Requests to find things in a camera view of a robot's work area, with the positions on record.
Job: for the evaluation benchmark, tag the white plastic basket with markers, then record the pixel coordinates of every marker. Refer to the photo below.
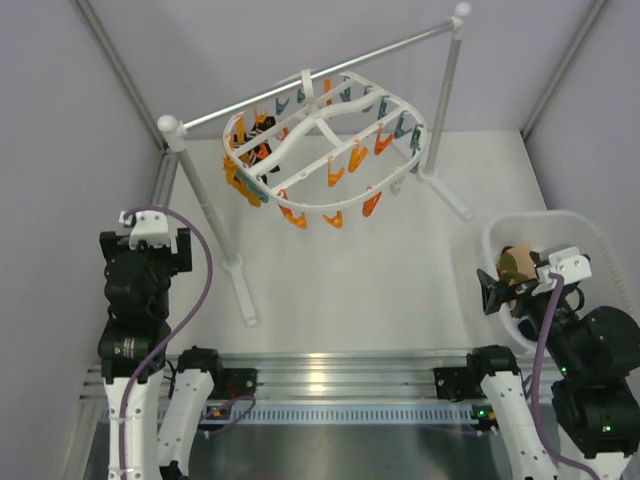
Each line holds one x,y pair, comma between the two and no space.
543,230

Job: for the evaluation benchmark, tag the white clip sock hanger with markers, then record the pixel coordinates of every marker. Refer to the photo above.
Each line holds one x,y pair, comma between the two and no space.
339,144

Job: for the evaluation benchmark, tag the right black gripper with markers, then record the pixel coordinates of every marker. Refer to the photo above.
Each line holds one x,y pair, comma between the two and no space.
494,291

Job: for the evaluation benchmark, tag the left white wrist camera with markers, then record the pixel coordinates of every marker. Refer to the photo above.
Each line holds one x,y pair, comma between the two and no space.
146,226

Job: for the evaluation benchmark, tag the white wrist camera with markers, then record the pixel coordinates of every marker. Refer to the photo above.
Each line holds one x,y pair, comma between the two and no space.
564,260
146,226

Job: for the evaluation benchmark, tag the black hanging sock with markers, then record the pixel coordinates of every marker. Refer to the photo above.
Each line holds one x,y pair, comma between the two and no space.
262,150

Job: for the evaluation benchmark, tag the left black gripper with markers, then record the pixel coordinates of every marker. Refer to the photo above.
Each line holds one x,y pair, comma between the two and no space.
177,262

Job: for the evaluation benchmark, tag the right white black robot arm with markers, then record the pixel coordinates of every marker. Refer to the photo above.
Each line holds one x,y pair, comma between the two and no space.
576,418

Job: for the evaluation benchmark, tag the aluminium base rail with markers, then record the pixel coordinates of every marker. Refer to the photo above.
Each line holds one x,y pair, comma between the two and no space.
408,388

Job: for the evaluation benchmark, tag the white drying rack stand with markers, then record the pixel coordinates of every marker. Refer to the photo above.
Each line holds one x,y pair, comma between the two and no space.
175,133

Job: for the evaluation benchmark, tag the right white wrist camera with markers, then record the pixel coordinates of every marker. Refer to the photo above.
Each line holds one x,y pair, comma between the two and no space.
564,260

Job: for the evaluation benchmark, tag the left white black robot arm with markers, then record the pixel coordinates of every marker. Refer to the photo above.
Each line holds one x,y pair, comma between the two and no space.
145,443

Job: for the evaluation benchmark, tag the beige brown patterned sock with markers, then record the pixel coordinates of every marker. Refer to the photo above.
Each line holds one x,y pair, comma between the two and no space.
515,265

